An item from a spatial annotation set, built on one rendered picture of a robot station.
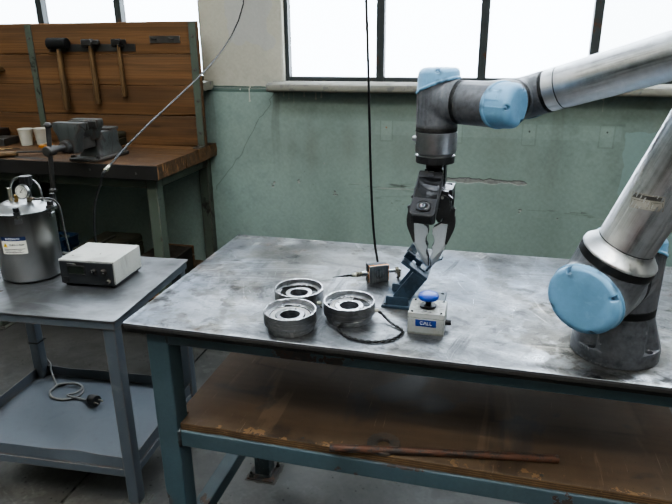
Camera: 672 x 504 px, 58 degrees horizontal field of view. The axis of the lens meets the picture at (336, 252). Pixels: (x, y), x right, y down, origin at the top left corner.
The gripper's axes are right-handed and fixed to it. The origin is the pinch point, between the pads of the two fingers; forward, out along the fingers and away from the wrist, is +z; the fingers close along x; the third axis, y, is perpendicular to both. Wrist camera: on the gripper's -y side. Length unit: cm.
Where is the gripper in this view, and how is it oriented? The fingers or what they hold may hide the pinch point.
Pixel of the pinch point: (429, 260)
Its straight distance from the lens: 118.4
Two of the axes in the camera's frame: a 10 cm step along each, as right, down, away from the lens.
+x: -9.6, -0.8, 2.6
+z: 0.1, 9.4, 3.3
